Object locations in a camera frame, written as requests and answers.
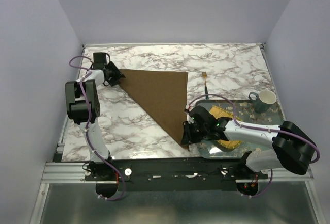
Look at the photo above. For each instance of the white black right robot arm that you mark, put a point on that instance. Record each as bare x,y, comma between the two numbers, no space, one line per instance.
287,145

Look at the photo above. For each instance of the teal mug white inside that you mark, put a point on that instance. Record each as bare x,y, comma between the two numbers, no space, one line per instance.
262,100

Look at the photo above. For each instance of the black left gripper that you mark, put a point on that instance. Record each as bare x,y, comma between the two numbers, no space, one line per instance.
117,74

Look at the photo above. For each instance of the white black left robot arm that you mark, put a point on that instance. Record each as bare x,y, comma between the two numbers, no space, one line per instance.
83,107

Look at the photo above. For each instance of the yellow bamboo mat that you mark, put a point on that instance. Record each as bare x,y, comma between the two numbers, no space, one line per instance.
218,112

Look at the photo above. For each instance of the gold fork teal handle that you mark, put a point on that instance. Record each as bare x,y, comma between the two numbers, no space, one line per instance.
204,75

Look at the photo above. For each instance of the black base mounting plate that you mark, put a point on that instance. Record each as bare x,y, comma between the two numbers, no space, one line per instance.
185,164

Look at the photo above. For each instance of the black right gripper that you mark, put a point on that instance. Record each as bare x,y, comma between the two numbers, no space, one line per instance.
187,137

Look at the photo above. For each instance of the aluminium frame rail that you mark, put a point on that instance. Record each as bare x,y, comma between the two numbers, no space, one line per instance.
78,172

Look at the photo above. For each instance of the brown cloth napkin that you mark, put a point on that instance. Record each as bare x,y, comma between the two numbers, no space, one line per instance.
163,95

